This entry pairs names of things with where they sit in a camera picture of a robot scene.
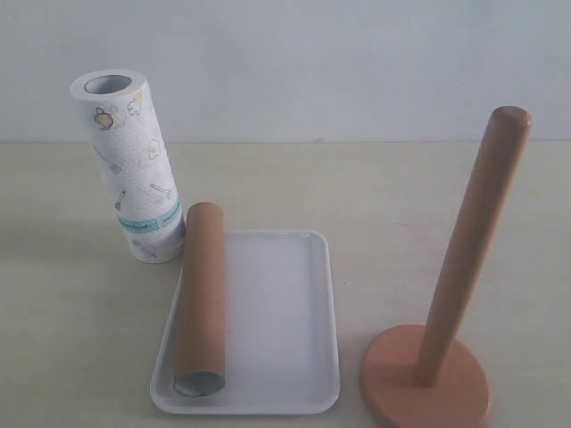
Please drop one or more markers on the brown cardboard tube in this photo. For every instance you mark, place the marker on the brown cardboard tube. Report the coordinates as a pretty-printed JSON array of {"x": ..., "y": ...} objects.
[{"x": 200, "y": 319}]

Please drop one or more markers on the printed white paper towel roll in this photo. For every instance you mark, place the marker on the printed white paper towel roll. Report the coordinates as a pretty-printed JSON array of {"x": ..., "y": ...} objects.
[{"x": 116, "y": 111}]

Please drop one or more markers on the wooden paper towel holder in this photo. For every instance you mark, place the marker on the wooden paper towel holder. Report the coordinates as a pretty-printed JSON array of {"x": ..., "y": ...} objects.
[{"x": 421, "y": 375}]

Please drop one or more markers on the white rectangular plastic tray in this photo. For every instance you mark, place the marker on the white rectangular plastic tray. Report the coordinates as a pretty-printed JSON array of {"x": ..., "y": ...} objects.
[{"x": 281, "y": 344}]

